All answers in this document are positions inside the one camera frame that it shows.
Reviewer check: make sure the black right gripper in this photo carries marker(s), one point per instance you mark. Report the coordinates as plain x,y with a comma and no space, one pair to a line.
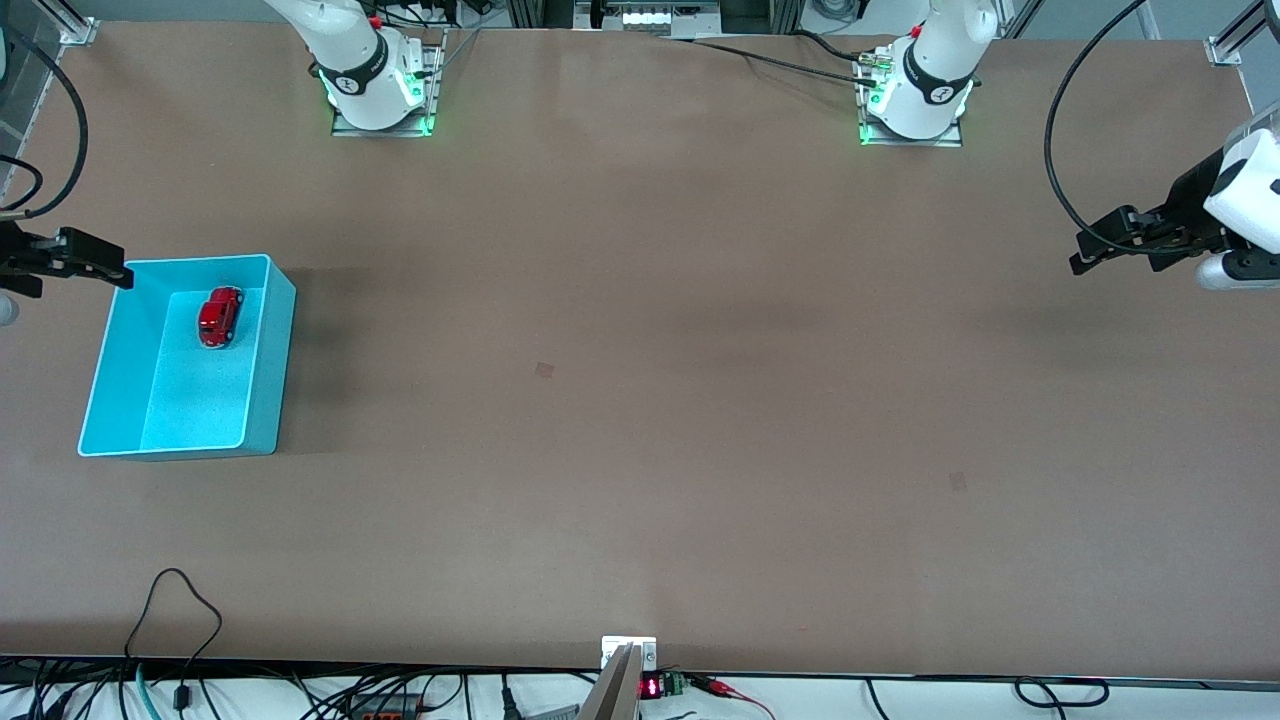
12,252

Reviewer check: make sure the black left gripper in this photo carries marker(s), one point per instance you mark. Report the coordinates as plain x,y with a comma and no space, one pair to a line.
1192,197

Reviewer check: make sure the red beetle toy car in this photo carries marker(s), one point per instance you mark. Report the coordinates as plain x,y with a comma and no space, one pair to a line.
218,318

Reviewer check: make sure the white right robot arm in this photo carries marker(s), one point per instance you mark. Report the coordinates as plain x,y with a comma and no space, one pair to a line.
355,60

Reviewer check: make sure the blue plastic box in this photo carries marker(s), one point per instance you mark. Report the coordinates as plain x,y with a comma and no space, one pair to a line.
190,400

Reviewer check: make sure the lit silver device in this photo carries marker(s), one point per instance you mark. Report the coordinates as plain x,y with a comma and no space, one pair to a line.
660,18

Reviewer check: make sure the orange power strip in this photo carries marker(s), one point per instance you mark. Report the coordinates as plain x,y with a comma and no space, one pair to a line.
385,708

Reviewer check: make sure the red digit display module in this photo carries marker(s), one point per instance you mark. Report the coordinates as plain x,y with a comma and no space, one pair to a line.
652,688

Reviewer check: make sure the aluminium frame rail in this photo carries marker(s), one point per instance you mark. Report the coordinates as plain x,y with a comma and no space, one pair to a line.
30,110

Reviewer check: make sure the aluminium corner bracket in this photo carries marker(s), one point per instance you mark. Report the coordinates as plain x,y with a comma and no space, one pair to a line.
80,30
1225,50

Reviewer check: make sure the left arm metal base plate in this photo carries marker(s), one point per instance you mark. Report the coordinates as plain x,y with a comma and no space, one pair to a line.
915,142

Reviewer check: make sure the aluminium frame post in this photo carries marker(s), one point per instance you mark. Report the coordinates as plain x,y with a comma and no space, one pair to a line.
525,12
785,12

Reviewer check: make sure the silver mounting bracket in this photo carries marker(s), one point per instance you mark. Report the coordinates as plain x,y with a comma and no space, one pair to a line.
612,645

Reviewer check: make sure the grey camera mount arm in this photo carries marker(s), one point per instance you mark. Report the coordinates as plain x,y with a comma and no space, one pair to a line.
615,695

